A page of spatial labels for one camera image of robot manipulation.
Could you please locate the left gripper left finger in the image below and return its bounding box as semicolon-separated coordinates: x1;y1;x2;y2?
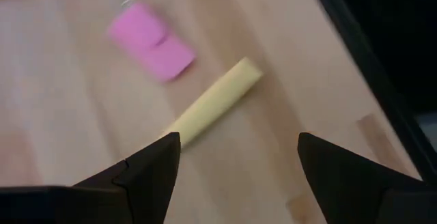
71;132;182;224

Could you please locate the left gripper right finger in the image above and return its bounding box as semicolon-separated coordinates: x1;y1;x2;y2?
297;132;437;224

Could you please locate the yellow-handled knife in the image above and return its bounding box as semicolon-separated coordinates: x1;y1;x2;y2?
160;56;264;150

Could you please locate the pink spatula clear handle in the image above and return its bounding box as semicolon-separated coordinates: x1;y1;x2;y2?
106;0;197;83

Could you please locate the black aluminium rig frame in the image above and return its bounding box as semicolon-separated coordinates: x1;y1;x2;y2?
306;0;437;184

